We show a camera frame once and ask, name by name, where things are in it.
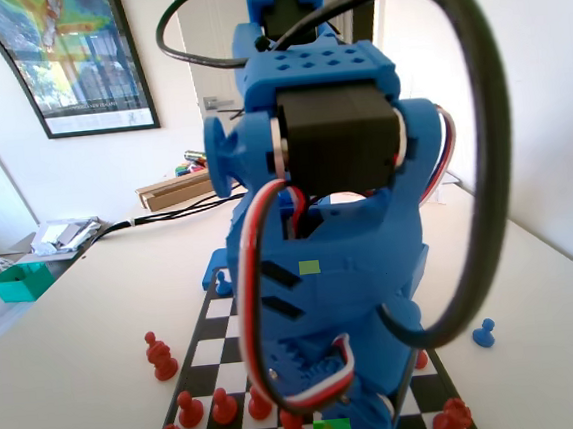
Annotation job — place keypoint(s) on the blue chess pawn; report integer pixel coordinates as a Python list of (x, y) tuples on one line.
[(222, 285), (484, 335)]

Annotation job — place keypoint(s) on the red chess knight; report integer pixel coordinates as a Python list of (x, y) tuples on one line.
[(165, 363)]

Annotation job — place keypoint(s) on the grey white paper pile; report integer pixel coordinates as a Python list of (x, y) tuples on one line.
[(62, 234)]

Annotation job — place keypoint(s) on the black white chessboard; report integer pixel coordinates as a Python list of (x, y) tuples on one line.
[(219, 308)]

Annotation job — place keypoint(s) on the blue wrist camera box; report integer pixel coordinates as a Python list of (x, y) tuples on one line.
[(418, 263)]

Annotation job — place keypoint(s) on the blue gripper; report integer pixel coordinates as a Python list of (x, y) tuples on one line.
[(314, 368)]

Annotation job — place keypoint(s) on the teal green bin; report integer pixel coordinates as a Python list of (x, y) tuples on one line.
[(19, 283)]

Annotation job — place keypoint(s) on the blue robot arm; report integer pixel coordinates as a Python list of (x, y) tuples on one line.
[(348, 229)]

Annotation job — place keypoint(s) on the red chess pawn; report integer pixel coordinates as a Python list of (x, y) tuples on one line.
[(189, 411), (258, 407), (422, 360), (151, 344), (224, 408)]

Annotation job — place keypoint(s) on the black framed poster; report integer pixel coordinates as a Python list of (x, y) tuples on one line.
[(86, 51)]

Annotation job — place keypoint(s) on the coloured marker set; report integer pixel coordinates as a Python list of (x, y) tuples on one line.
[(187, 170)]

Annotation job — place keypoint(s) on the long cardboard box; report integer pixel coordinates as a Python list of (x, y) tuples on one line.
[(174, 194)]

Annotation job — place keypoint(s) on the yellow green marker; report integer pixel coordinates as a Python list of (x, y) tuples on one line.
[(195, 157)]

